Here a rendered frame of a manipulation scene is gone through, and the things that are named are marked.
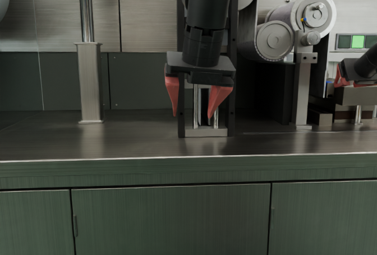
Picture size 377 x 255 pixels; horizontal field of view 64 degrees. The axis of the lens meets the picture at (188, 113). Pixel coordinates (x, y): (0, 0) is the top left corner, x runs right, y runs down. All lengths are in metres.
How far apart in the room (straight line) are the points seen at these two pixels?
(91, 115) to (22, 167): 0.38
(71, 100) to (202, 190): 0.78
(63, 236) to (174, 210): 0.28
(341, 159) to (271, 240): 0.27
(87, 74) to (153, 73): 0.33
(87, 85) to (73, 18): 0.37
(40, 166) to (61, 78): 0.66
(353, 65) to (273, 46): 0.24
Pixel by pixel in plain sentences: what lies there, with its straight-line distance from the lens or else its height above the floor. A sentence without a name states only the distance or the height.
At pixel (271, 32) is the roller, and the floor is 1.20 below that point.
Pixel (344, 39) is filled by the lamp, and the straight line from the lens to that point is 1.49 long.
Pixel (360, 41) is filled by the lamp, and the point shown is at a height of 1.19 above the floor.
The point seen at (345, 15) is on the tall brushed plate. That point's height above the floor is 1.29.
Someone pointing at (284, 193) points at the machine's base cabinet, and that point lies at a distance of 0.83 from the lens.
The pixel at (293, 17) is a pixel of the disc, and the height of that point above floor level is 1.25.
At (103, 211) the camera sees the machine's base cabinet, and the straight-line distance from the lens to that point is 0.80.
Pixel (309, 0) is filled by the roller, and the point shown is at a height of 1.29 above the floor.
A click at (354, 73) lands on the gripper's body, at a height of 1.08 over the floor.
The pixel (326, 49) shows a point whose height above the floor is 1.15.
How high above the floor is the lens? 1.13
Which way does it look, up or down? 11 degrees down
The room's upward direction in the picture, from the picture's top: straight up
